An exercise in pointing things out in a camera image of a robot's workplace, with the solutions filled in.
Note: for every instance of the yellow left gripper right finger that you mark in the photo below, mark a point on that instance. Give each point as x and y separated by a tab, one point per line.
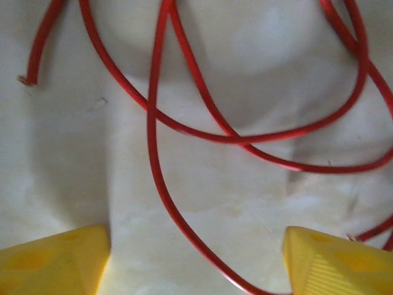
344	270

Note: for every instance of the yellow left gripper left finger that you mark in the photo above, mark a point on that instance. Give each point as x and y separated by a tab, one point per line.
46	264

